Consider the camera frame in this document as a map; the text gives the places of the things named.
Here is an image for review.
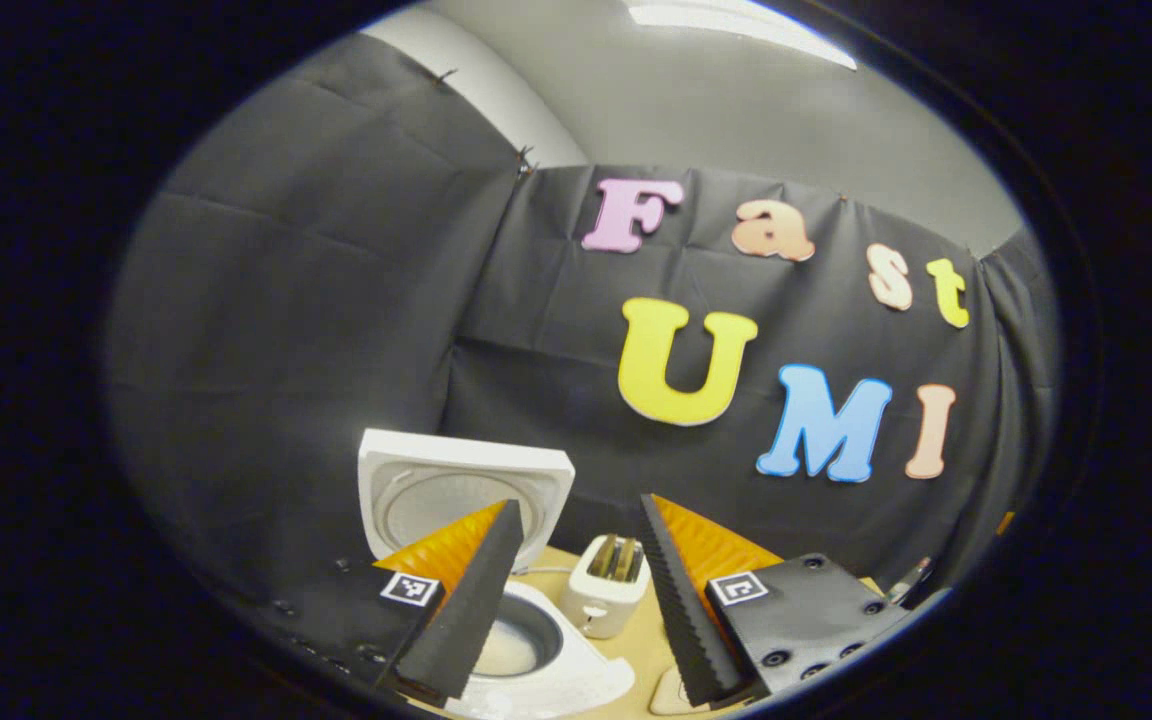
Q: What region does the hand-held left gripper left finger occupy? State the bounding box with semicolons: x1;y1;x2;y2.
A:
271;498;527;706

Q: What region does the clear plastic bottle red label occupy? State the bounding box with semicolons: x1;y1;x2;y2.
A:
886;557;937;606

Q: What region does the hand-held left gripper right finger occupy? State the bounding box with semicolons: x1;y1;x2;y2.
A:
639;493;912;709

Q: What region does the clear glass dish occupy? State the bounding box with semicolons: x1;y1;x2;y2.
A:
649;665;713;717

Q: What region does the white toaster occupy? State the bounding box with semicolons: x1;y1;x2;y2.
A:
558;533;652;641

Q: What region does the large ceiling light panel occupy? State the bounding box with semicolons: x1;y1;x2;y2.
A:
626;0;857;69

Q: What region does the black backdrop cloth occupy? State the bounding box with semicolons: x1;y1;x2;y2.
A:
106;35;1062;641

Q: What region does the white rice cooker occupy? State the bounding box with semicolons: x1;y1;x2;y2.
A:
357;428;637;719

